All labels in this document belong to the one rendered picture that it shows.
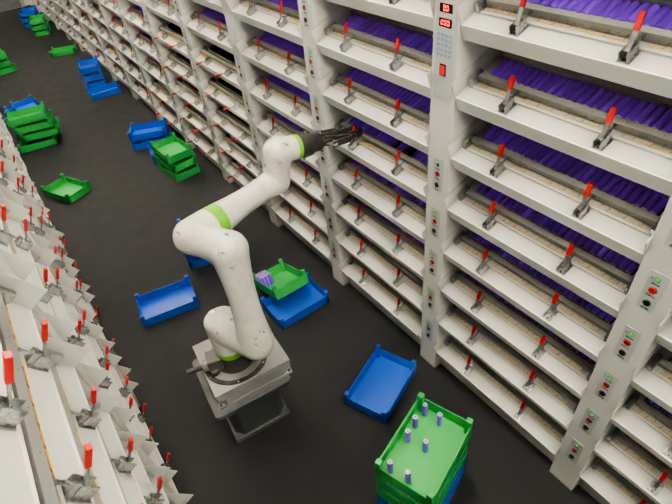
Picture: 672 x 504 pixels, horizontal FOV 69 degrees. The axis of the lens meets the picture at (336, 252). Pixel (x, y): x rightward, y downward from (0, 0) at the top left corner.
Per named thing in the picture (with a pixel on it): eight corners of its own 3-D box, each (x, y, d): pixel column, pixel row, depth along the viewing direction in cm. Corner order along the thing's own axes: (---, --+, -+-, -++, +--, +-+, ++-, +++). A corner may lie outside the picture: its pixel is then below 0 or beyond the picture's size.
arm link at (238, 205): (230, 212, 161) (205, 198, 164) (231, 238, 169) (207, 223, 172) (297, 167, 184) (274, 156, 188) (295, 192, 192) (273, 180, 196)
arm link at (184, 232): (197, 267, 155) (186, 234, 148) (170, 256, 161) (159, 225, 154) (236, 238, 167) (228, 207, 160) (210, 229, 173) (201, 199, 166)
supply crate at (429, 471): (431, 509, 149) (432, 498, 143) (375, 473, 158) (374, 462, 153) (471, 431, 166) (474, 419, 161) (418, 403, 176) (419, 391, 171)
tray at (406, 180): (429, 205, 173) (423, 188, 166) (330, 145, 212) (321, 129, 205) (467, 167, 176) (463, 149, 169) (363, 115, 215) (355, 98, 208)
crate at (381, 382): (386, 424, 205) (385, 414, 200) (345, 403, 214) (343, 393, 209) (416, 371, 223) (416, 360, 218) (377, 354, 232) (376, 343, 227)
